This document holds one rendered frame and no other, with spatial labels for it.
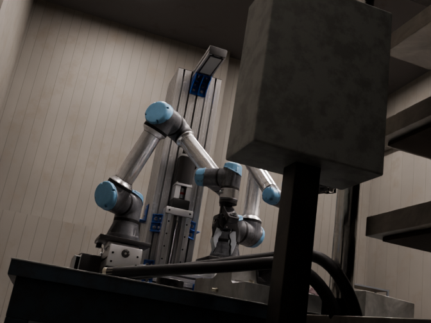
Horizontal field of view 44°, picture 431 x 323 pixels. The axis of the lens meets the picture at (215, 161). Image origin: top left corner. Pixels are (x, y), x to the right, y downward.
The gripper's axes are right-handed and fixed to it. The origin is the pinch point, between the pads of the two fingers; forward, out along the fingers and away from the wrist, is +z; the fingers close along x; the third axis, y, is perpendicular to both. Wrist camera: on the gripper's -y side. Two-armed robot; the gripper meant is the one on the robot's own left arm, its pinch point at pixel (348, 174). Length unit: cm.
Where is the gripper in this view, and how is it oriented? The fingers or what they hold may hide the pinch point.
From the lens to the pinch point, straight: 241.4
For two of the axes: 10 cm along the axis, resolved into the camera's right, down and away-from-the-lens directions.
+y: -0.5, 9.7, -2.2
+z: 6.9, -1.2, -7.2
